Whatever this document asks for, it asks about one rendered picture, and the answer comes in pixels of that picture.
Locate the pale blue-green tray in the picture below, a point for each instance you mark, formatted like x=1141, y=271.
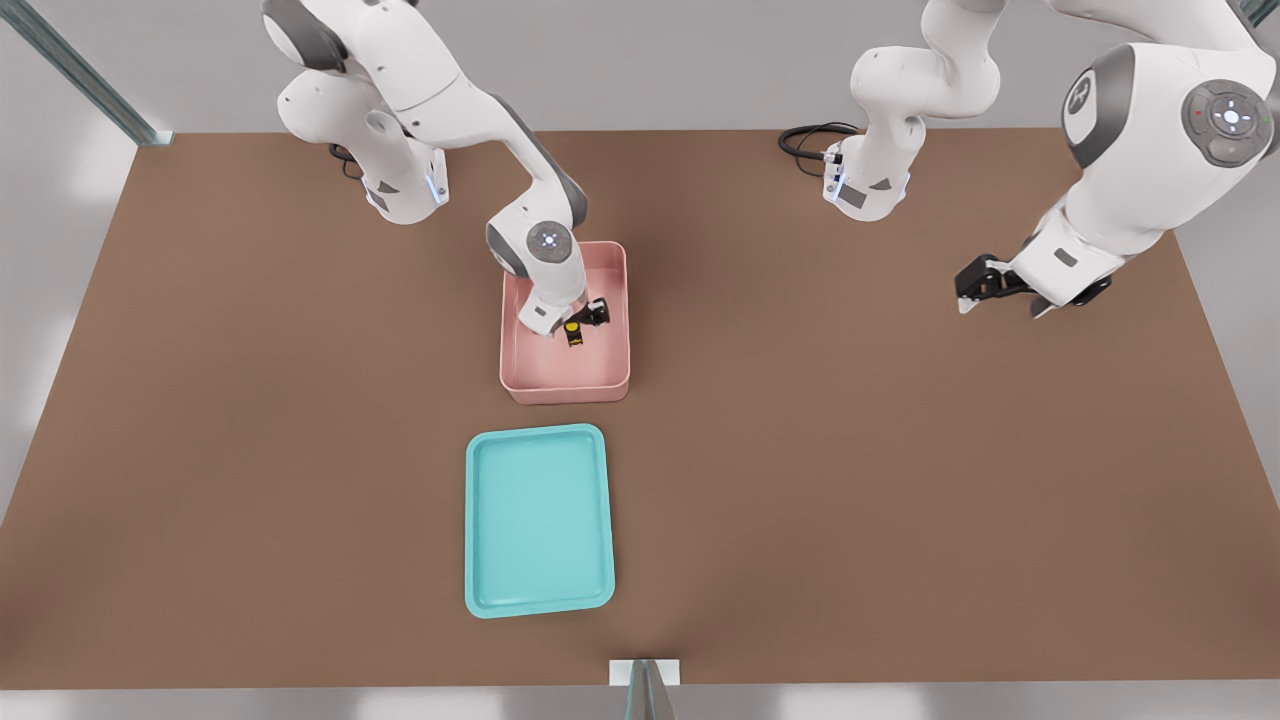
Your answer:
x=538, y=520

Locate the silver frame post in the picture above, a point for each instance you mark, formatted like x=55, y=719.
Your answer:
x=645, y=690
x=1262, y=10
x=80, y=70

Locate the pink plastic box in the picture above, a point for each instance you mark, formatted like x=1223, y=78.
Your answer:
x=565, y=375

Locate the yellow and black button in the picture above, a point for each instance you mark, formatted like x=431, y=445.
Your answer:
x=573, y=329

